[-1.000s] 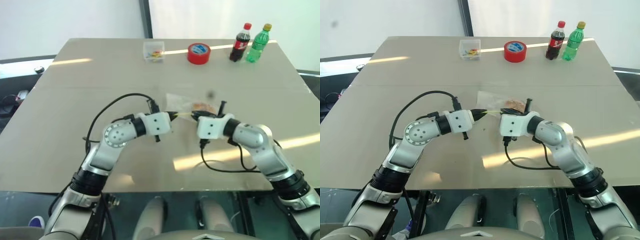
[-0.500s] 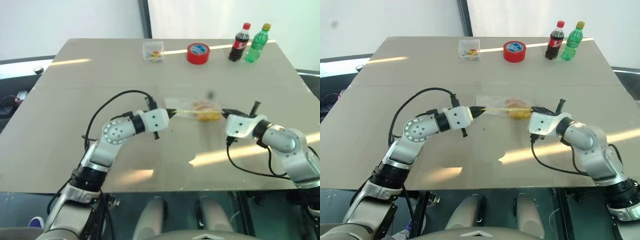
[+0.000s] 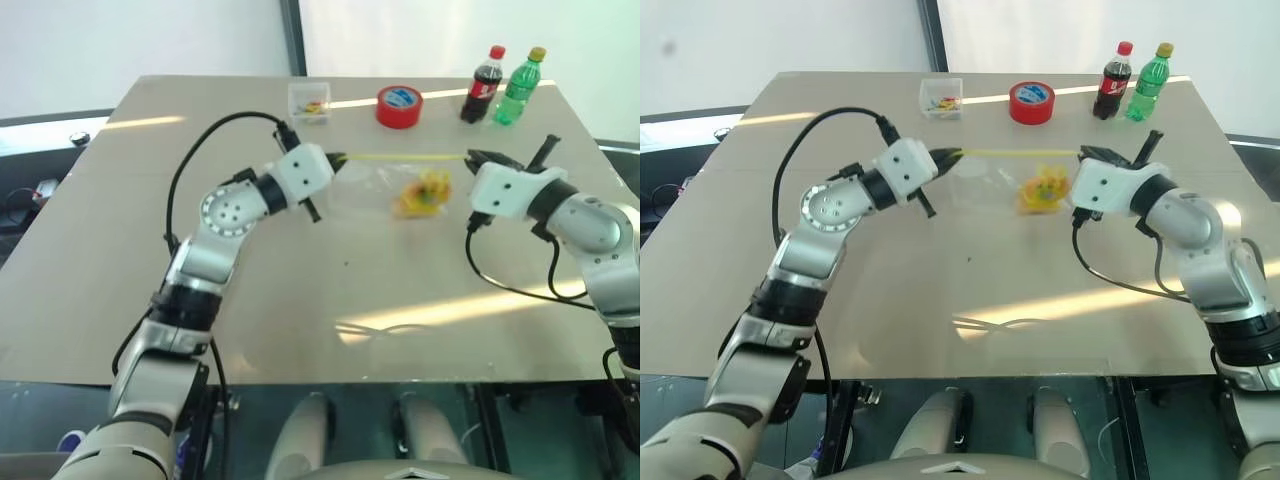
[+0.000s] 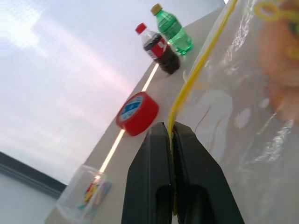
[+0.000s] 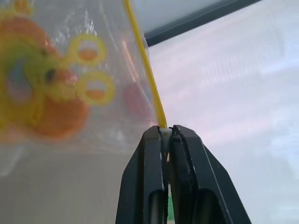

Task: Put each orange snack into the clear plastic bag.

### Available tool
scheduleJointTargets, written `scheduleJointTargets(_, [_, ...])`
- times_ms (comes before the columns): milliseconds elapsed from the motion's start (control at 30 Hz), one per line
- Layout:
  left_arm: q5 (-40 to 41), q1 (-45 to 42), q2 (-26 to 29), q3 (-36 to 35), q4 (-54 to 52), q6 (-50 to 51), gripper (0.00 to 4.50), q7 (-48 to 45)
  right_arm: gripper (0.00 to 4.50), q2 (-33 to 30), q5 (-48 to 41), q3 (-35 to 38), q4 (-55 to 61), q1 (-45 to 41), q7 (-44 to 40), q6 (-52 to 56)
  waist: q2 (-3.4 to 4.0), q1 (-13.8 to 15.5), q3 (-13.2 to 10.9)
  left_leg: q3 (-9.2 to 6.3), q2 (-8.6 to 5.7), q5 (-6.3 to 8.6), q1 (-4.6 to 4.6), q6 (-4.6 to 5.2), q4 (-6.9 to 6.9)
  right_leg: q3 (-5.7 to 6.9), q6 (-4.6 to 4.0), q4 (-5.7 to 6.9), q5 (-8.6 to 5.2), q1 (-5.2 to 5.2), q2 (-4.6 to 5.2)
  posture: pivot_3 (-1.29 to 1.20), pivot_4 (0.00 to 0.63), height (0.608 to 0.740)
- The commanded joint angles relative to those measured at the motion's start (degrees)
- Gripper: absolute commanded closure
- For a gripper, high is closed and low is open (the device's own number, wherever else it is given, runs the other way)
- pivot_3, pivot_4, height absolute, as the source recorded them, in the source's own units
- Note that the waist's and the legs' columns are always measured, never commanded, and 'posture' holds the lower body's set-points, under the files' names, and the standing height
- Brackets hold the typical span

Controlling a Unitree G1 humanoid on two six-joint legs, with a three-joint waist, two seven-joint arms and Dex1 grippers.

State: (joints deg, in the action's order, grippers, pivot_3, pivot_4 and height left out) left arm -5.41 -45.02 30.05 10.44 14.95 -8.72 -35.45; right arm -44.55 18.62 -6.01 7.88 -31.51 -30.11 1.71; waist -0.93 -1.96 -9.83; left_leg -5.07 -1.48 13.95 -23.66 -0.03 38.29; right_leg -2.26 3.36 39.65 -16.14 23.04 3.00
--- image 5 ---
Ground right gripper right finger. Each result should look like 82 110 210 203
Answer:
169 125 252 224

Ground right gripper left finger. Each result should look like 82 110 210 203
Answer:
115 125 172 224

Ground clear yellow-zip plastic bag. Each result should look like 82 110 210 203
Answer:
0 0 171 156

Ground black window frame post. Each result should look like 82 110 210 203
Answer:
142 0 263 47

